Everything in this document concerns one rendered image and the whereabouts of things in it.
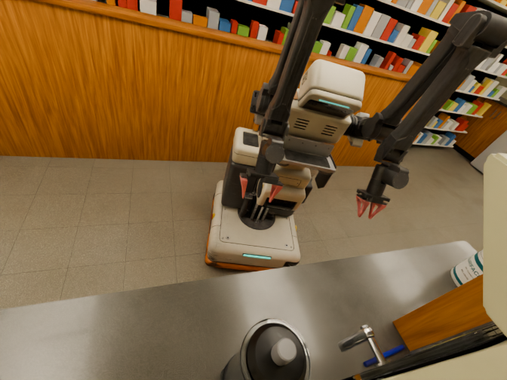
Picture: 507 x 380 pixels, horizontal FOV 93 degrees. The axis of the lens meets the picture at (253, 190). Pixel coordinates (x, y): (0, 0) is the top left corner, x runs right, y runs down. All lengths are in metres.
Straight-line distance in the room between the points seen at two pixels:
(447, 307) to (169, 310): 0.65
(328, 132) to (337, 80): 0.22
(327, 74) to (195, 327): 0.86
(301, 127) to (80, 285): 1.50
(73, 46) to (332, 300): 2.01
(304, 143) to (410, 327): 0.70
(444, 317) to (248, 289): 0.47
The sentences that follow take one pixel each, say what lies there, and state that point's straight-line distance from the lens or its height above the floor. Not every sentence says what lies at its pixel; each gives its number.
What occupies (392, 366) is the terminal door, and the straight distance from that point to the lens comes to 0.40.
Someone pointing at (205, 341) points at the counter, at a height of 0.94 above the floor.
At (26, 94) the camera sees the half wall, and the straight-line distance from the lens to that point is 2.34.
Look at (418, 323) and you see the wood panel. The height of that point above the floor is 1.02.
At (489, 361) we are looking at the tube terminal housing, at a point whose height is 1.39.
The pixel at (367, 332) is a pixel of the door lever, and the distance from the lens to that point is 0.47.
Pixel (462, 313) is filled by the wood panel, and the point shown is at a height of 1.14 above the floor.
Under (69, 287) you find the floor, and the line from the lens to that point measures 1.81.
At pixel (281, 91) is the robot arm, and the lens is 0.72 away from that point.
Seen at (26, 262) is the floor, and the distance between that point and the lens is 1.98.
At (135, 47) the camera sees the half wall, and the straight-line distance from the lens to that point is 2.03.
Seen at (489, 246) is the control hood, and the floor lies 1.45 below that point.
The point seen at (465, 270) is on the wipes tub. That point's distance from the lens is 1.15.
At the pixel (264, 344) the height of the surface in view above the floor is 1.18.
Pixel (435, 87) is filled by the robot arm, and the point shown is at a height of 1.45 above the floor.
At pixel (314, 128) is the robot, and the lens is 1.05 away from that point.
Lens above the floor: 1.57
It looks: 42 degrees down
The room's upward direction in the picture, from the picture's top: 20 degrees clockwise
